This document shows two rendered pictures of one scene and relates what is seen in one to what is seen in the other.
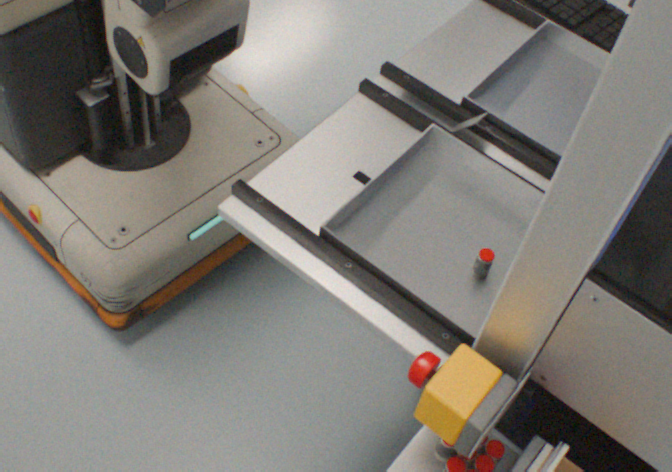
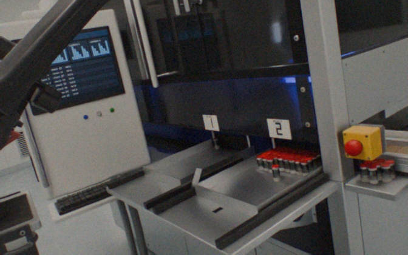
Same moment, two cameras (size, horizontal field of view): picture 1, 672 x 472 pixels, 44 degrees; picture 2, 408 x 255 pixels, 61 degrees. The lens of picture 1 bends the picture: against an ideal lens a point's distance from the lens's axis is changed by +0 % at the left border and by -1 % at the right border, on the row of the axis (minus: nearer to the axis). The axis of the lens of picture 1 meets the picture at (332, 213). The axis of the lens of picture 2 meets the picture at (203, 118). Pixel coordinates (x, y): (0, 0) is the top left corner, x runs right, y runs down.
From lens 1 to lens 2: 1.00 m
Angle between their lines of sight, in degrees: 67
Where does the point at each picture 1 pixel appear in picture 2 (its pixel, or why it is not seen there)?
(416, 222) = (248, 194)
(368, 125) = (181, 210)
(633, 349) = (357, 71)
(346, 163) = (206, 215)
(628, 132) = not seen: outside the picture
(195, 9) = not seen: outside the picture
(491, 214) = (244, 179)
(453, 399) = (371, 129)
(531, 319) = (341, 98)
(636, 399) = (365, 90)
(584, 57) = (163, 166)
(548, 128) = not seen: hidden behind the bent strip
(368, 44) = not seen: outside the picture
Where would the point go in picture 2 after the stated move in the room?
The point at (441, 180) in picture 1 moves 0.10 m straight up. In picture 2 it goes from (223, 190) to (217, 159)
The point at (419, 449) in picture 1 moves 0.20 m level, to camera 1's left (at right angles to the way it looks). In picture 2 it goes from (374, 187) to (385, 231)
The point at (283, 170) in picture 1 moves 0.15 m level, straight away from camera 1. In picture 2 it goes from (206, 234) to (149, 236)
